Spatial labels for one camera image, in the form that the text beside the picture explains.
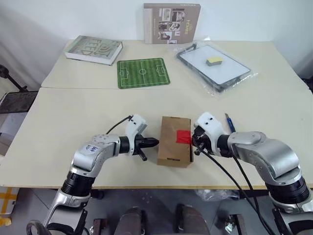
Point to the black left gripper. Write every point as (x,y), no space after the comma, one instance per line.
(139,144)

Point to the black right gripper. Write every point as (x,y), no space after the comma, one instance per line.
(203,142)

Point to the brown cardboard box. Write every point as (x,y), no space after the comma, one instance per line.
(171,147)

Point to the blue utility cutter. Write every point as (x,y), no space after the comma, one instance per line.
(230,123)

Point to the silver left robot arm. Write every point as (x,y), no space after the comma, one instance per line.
(97,159)

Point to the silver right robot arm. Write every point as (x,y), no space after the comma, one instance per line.
(269,156)

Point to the red tape strip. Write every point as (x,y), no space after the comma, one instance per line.
(183,137)

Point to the crumpled clear plastic bag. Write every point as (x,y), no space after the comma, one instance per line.
(217,195)

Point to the white handwritten label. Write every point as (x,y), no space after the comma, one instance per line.
(91,148)

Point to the green soccer field mat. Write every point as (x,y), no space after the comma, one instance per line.
(143,73)

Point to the black framed whiteboard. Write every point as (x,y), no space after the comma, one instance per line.
(215,71)

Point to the black caster wheel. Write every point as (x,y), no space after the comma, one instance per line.
(100,194)

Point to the whiteboard in plastic bag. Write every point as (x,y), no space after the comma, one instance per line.
(247,80)

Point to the dark rounded shape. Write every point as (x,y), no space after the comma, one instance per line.
(192,220)
(133,220)

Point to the yellow sponge eraser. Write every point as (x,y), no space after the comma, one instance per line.
(214,61)

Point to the black marker pen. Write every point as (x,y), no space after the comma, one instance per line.
(189,47)

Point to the grey thick book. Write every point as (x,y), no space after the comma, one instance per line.
(90,50)

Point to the black metal stand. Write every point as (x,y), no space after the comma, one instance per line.
(12,80)

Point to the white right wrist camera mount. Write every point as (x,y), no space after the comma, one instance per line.
(210,122)

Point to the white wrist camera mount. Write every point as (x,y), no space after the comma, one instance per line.
(135,123)
(210,122)

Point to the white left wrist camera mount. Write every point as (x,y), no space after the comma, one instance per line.
(135,123)

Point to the brown photo frame box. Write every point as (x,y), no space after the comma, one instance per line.
(171,24)

